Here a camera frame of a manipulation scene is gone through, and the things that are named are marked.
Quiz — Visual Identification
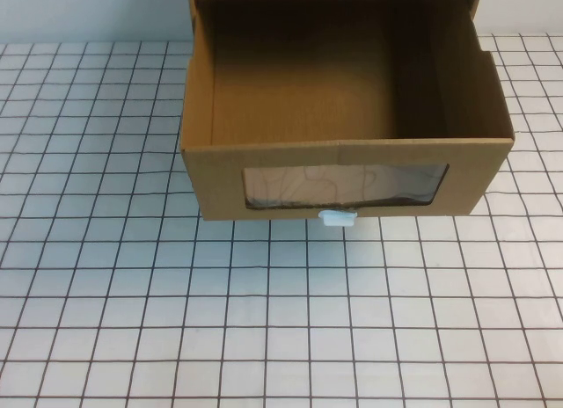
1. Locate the windowed cardboard drawer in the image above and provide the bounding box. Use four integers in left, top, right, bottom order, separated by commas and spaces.
178, 0, 515, 231

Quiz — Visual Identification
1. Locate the white grid-pattern tablecloth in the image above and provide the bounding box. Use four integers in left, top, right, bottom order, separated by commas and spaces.
0, 32, 563, 408

